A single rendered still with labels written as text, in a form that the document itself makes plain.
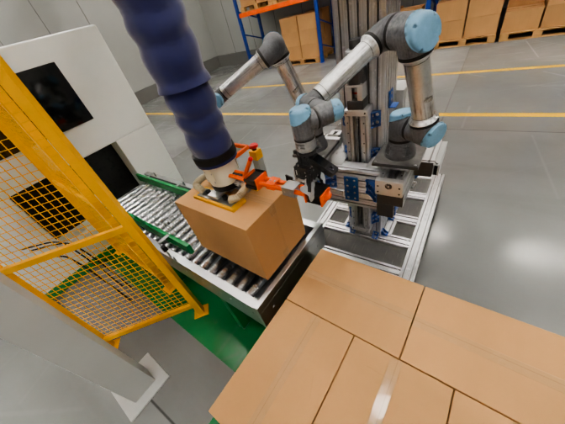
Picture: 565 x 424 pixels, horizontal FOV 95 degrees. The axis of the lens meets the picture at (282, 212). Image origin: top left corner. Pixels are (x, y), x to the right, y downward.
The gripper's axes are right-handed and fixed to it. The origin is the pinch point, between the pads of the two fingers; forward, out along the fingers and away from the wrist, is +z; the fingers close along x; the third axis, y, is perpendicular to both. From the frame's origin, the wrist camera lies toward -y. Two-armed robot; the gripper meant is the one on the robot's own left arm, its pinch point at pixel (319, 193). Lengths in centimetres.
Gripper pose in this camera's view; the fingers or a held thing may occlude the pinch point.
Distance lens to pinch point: 108.1
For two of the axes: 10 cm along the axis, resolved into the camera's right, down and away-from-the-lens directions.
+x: -5.8, 6.3, -5.3
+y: -7.9, -2.4, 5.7
